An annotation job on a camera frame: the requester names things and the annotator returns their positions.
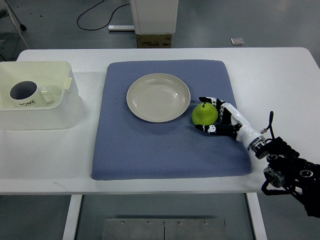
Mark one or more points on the small grey floor plate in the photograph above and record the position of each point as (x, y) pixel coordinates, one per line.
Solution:
(237, 41)

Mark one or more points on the beige round plate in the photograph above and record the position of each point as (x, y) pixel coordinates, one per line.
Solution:
(158, 97)

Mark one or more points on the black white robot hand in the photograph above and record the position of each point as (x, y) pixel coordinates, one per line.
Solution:
(233, 124)

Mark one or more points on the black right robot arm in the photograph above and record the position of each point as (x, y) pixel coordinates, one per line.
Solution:
(287, 173)

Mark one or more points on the white machine column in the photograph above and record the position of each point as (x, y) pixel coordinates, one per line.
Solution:
(154, 17)

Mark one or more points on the white table frame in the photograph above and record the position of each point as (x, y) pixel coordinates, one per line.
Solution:
(256, 217)

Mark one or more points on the green pear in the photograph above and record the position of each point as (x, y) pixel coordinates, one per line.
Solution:
(204, 114)

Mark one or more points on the grey chair leg with caster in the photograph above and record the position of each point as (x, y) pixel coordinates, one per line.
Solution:
(6, 11)

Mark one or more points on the white HOME mug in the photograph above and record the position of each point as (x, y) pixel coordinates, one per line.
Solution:
(28, 94)

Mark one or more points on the blue textured mat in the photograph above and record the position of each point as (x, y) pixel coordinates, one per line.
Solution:
(127, 147)

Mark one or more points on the translucent white plastic bin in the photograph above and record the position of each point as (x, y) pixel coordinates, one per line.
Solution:
(57, 76)

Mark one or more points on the brown cardboard box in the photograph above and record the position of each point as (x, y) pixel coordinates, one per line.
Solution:
(154, 41)

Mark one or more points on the metal base plate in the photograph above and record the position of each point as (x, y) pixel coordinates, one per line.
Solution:
(164, 229)

